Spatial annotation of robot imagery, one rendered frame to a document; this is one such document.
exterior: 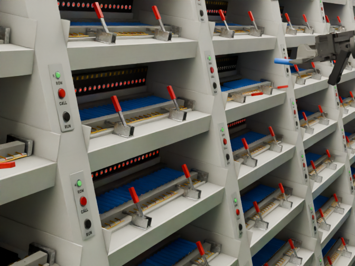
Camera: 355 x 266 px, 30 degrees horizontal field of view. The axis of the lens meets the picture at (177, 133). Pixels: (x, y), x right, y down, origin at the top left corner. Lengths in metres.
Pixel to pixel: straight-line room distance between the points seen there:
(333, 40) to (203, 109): 0.50
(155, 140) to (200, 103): 0.33
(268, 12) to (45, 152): 1.43
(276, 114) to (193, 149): 0.70
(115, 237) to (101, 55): 0.37
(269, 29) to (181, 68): 0.70
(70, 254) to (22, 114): 0.26
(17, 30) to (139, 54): 0.39
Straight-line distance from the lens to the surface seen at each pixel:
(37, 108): 1.20
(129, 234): 1.40
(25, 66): 1.18
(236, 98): 2.04
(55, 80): 1.21
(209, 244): 1.84
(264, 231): 2.09
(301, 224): 2.53
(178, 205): 1.61
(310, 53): 2.11
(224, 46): 1.98
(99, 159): 1.31
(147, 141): 1.48
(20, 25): 1.20
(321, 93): 3.14
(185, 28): 1.81
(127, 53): 1.46
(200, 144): 1.82
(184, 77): 1.82
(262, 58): 2.47
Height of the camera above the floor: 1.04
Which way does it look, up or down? 4 degrees down
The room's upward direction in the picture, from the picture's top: 11 degrees counter-clockwise
